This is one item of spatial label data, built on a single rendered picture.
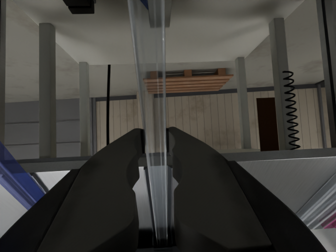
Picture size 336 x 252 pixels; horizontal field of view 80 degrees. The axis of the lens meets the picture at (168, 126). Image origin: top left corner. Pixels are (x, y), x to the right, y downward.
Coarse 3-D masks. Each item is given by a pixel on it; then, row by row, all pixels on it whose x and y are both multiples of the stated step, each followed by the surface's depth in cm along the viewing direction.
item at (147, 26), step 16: (128, 0) 7; (144, 0) 7; (160, 0) 7; (144, 16) 8; (160, 16) 8; (144, 32) 8; (160, 32) 8; (144, 48) 9; (160, 48) 9; (144, 64) 9; (160, 64) 9; (144, 80) 10; (160, 80) 10; (144, 96) 10; (160, 96) 10; (144, 112) 11; (160, 112) 11; (144, 128) 12; (160, 128) 12; (160, 144) 13; (160, 160) 14; (160, 176) 15; (160, 192) 17; (160, 208) 19; (160, 224) 22; (160, 240) 25
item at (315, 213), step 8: (328, 184) 20; (320, 192) 21; (328, 192) 20; (312, 200) 22; (320, 200) 21; (328, 200) 20; (304, 208) 23; (312, 208) 22; (320, 208) 21; (328, 208) 22; (304, 216) 23; (312, 216) 23; (320, 216) 23; (328, 216) 23; (312, 224) 24; (320, 224) 25; (328, 224) 25
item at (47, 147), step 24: (48, 24) 55; (48, 48) 54; (48, 72) 54; (240, 72) 84; (48, 96) 53; (240, 96) 83; (288, 96) 56; (48, 120) 53; (240, 120) 84; (48, 144) 52; (288, 144) 55
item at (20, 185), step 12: (0, 144) 13; (0, 156) 13; (12, 156) 14; (0, 168) 14; (12, 168) 14; (0, 180) 15; (12, 180) 15; (24, 180) 16; (12, 192) 16; (24, 192) 16; (36, 192) 17; (24, 204) 17
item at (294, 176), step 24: (24, 168) 16; (48, 168) 16; (72, 168) 16; (144, 168) 16; (168, 168) 17; (264, 168) 18; (288, 168) 18; (312, 168) 18; (0, 192) 18; (144, 192) 19; (168, 192) 19; (288, 192) 21; (312, 192) 21; (0, 216) 21; (144, 216) 23; (168, 216) 23; (144, 240) 28
